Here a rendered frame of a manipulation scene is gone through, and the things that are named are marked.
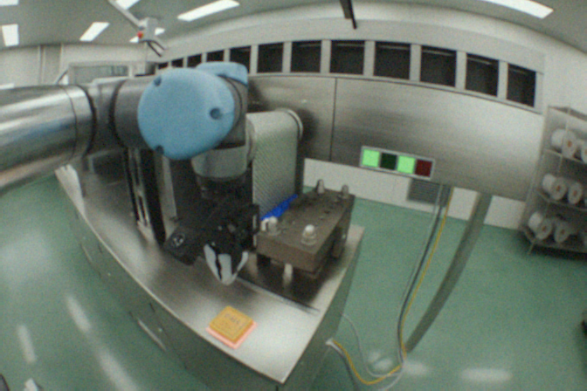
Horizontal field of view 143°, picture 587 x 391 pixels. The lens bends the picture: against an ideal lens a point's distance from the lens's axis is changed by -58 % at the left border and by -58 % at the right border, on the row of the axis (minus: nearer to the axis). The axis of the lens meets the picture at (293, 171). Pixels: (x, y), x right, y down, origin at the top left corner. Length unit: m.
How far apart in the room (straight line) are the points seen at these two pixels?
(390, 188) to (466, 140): 2.55
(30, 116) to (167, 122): 0.11
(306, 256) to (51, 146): 0.51
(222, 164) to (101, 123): 0.16
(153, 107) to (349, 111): 0.68
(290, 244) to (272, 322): 0.19
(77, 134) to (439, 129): 0.81
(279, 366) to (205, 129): 0.44
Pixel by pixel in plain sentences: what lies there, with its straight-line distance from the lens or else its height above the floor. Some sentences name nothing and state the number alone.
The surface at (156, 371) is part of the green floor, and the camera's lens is 1.59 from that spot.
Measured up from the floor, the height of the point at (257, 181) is 1.14.
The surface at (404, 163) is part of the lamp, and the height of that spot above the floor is 1.19.
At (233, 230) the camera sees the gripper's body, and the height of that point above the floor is 1.18.
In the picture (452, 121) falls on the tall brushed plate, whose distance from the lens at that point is 0.79.
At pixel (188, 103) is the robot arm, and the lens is 0.18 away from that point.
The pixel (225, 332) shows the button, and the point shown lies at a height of 0.92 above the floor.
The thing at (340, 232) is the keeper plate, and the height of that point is 1.00.
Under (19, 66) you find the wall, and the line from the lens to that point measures 5.99.
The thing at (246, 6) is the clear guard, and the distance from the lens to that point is 0.99.
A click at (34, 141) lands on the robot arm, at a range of 0.19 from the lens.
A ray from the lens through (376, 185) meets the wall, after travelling 3.30.
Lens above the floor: 1.36
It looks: 18 degrees down
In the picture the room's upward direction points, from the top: 3 degrees clockwise
